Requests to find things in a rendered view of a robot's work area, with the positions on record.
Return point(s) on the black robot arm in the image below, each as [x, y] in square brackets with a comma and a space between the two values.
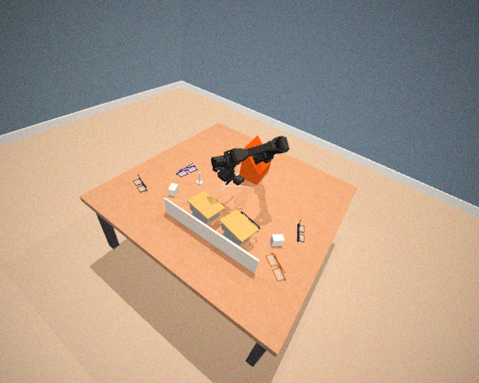
[261, 153]

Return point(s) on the black-framed clear glasses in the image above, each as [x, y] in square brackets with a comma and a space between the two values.
[139, 181]

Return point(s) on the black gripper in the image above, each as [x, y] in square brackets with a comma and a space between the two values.
[237, 180]

